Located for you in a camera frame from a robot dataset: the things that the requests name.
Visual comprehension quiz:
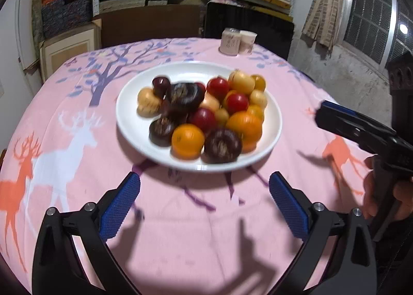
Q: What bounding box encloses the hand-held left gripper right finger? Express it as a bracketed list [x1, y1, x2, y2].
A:
[268, 171, 378, 295]

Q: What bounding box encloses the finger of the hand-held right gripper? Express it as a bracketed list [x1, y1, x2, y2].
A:
[315, 108, 363, 143]
[319, 100, 363, 122]

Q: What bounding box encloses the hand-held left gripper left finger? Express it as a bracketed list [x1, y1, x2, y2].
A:
[31, 172, 141, 295]

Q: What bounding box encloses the round orange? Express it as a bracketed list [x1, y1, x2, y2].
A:
[171, 123, 206, 158]
[247, 105, 265, 121]

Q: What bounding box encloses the pale orange citrus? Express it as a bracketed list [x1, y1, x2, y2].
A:
[248, 89, 268, 109]

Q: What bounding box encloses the small orange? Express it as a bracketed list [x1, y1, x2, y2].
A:
[251, 75, 267, 92]

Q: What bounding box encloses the dark purple mangosteen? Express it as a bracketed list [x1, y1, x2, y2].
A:
[203, 128, 242, 164]
[164, 82, 205, 113]
[148, 117, 177, 147]

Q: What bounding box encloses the white oval plate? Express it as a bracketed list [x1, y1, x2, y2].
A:
[115, 61, 283, 173]

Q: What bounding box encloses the orange tangerine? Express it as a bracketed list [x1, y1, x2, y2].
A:
[225, 111, 263, 153]

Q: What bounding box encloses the large pepino melon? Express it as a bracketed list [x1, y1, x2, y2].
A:
[137, 87, 163, 118]

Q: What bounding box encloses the shiny red plum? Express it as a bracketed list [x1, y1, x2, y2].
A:
[189, 107, 217, 132]

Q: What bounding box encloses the yellow pepino melon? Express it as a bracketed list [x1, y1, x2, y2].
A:
[199, 92, 223, 111]

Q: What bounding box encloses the dark red plum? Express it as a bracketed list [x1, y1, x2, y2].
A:
[152, 76, 171, 97]

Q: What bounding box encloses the person's right hand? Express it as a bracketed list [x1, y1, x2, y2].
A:
[364, 156, 413, 220]

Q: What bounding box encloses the pink deer print tablecloth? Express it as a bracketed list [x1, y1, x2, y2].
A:
[0, 37, 388, 295]

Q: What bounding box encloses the tan checked hanging cloth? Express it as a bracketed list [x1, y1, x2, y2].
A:
[301, 0, 351, 53]

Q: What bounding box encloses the barred window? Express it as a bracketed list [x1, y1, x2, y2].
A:
[342, 0, 413, 73]

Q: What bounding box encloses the black glossy panel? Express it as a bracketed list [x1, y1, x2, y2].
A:
[203, 0, 296, 61]

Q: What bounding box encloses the printed paper cup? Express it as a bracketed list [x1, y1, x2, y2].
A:
[239, 30, 257, 55]

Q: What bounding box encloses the beige drink can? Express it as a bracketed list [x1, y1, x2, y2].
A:
[220, 28, 241, 56]

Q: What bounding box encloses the framed picture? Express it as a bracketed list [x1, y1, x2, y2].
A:
[39, 19, 103, 84]

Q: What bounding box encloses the brown board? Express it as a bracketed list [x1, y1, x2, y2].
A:
[93, 4, 206, 49]

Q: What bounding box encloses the stack of blue patterned boxes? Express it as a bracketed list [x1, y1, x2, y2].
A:
[40, 0, 93, 39]

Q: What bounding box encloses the white leaning panel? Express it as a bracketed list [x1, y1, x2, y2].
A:
[14, 0, 36, 73]

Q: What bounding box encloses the grey stone slab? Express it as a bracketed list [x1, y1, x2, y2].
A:
[30, 0, 44, 44]

